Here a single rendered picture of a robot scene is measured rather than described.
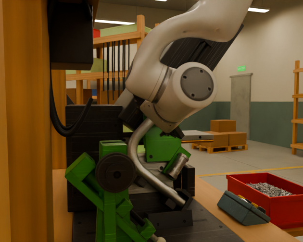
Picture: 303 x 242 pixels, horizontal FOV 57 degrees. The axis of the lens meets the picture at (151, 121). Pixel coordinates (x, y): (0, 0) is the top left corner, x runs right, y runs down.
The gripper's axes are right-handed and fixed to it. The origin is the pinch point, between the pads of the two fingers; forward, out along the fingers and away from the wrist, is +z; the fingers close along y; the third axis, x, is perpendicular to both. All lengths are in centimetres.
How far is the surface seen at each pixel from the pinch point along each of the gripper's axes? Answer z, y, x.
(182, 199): 5.1, -22.1, 9.8
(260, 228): -1.2, -42.6, 1.9
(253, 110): 686, -250, -480
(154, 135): 8.6, -4.1, 0.3
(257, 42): 621, -108, -624
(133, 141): 5.2, -0.3, 6.8
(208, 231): 0.7, -31.7, 12.0
